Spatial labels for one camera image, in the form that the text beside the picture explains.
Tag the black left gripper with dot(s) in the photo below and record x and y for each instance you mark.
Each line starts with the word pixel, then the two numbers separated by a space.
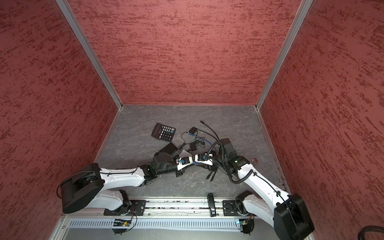
pixel 180 173

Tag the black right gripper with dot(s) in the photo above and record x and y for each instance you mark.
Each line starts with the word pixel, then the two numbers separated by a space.
pixel 213 168

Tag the white network switch box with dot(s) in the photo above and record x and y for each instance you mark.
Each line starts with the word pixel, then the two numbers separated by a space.
pixel 184 154

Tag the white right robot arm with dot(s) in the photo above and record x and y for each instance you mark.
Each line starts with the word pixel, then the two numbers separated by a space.
pixel 286 213

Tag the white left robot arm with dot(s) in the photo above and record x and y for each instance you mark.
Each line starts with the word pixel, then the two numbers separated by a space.
pixel 94 187

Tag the black smartphone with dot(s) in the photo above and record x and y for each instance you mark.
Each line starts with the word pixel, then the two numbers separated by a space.
pixel 169 149

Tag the black desk calculator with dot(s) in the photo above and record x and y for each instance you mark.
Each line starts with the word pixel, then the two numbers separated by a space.
pixel 163 133

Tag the black power adapter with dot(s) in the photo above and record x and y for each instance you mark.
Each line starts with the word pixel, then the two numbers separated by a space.
pixel 193 131

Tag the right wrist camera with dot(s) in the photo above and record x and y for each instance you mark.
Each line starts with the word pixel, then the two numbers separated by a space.
pixel 203 159

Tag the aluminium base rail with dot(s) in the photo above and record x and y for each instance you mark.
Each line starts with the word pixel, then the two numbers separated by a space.
pixel 164 208

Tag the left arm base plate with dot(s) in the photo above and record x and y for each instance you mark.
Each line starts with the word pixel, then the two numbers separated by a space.
pixel 136 207

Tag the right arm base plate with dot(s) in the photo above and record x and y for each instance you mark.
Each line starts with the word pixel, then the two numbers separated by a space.
pixel 230 208

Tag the white slotted cable duct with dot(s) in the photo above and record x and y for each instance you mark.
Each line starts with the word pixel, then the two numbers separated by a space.
pixel 167 224

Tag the aluminium right corner post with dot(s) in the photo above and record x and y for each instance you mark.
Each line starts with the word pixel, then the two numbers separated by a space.
pixel 291 35

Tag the aluminium corner post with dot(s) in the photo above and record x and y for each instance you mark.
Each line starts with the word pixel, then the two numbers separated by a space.
pixel 75 26
pixel 291 35

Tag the aluminium left corner post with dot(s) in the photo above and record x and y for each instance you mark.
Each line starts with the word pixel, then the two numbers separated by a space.
pixel 75 26

